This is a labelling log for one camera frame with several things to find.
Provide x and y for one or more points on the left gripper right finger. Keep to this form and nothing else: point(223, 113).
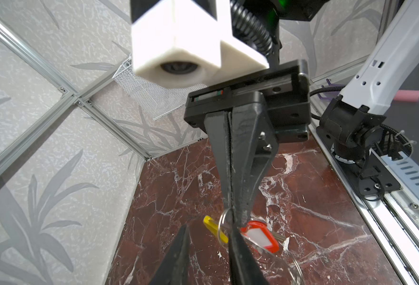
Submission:
point(244, 269)

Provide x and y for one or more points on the keyring with yellow tag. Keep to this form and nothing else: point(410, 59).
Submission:
point(256, 255)

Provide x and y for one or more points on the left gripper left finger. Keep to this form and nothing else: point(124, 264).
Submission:
point(174, 268)

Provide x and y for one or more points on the purple hand-shaped object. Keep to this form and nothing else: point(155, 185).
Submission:
point(329, 95)

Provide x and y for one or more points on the red key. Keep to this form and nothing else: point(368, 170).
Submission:
point(258, 232)

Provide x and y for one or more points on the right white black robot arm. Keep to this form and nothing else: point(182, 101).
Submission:
point(354, 119)

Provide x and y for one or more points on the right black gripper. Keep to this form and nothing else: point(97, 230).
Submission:
point(266, 105)

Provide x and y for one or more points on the pink cylinder on bench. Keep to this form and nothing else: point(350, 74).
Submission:
point(411, 96)

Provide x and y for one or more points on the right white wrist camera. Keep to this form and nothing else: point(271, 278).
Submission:
point(178, 44)

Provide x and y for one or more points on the white wire mesh basket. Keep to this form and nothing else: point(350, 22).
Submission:
point(155, 100)

